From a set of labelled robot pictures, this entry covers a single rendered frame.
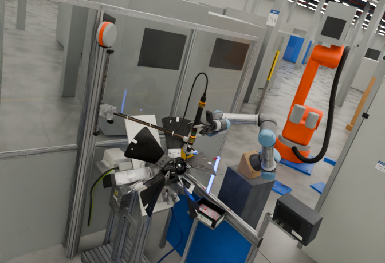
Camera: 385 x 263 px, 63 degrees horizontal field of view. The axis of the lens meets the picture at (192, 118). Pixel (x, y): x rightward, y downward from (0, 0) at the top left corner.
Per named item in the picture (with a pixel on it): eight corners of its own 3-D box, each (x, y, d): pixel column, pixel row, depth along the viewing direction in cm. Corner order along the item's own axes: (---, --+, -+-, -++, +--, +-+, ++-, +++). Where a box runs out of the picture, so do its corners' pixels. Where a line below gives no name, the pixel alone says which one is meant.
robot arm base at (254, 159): (258, 153, 273) (266, 149, 267) (263, 170, 269) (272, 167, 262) (247, 154, 263) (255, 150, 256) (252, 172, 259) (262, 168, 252)
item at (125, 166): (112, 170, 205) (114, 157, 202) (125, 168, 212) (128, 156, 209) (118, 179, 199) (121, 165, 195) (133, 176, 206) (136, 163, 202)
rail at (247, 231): (177, 177, 275) (180, 169, 272) (181, 176, 277) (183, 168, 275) (256, 248, 216) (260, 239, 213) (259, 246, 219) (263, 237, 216)
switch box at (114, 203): (107, 204, 243) (113, 180, 235) (118, 201, 249) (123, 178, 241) (117, 216, 233) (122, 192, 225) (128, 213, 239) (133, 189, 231)
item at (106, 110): (97, 115, 217) (98, 104, 214) (102, 113, 223) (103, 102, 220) (110, 120, 215) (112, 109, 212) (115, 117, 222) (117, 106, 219)
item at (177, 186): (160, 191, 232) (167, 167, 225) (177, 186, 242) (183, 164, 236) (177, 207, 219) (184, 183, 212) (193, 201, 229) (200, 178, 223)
